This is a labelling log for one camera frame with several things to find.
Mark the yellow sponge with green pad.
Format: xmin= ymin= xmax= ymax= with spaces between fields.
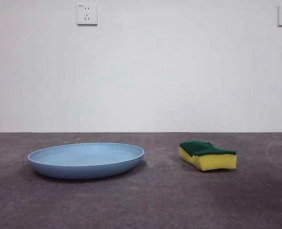
xmin=178 ymin=141 xmax=238 ymax=172

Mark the light blue round plate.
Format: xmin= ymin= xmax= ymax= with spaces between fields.
xmin=27 ymin=142 xmax=146 ymax=180

